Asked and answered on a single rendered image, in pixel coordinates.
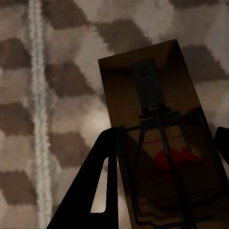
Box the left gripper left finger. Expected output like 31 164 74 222
47 127 119 229

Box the mousetrap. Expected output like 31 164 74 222
98 39 229 229

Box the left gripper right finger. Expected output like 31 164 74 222
214 127 229 165

